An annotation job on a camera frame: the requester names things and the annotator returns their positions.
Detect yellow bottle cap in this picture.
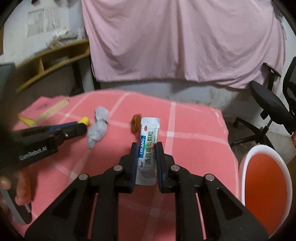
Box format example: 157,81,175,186
78,116,90,126

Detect grey mesh wrapper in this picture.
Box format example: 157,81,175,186
87,106,109,149

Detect brown dried fruit scrap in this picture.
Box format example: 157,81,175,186
130,114,142,135

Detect white medicine sachet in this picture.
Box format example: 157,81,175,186
135,117,160,186

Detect white red trash bin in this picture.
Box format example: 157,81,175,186
239,145,293,237

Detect left hand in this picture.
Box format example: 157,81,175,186
1,168,32,205

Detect pink book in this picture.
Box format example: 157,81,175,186
18,95,69,122

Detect wooden curved shelf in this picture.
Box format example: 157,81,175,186
16,39,90,92

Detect pink checked table cloth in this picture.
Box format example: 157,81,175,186
12,89,241,241

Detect pile of papers on shelf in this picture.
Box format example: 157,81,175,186
47,32,78,49

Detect black office chair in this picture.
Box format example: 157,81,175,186
230,58,295,149

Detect large pink hanging sheet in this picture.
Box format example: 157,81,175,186
82,1,286,89

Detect white paper notice on wall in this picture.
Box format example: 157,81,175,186
26,8,61,37

